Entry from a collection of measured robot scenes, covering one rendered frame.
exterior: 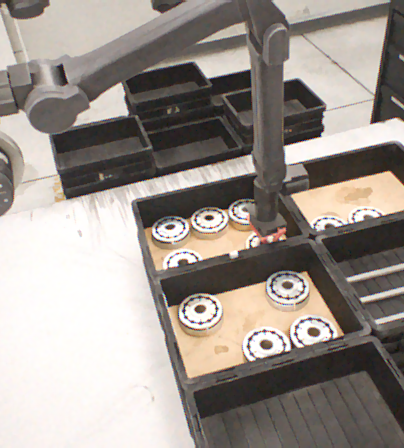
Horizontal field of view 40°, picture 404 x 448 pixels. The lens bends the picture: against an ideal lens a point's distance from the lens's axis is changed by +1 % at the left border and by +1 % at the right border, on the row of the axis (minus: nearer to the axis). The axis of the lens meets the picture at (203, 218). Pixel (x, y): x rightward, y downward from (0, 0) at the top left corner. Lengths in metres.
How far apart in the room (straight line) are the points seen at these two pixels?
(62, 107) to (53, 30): 3.27
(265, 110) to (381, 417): 0.64
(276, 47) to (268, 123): 0.20
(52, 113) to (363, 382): 0.81
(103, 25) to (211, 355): 3.26
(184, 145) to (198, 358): 1.60
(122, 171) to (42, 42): 2.01
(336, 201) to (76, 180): 1.15
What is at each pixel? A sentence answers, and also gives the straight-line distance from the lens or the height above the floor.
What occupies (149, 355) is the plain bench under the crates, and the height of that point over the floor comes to 0.70.
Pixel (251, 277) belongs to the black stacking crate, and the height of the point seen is 0.86.
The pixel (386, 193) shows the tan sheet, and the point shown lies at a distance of 1.68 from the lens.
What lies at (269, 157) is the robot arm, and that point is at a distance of 1.19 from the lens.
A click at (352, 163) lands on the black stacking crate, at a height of 0.89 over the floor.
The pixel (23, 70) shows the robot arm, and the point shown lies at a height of 1.48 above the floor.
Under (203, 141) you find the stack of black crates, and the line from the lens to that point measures 2.71.
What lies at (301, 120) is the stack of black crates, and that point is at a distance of 2.53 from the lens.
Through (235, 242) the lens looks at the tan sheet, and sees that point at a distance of 1.49.
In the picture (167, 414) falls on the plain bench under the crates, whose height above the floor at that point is 0.70.
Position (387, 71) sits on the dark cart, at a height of 0.53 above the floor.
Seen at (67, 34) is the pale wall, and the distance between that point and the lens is 4.20.
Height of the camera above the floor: 1.86
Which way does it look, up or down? 41 degrees down
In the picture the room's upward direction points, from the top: 5 degrees counter-clockwise
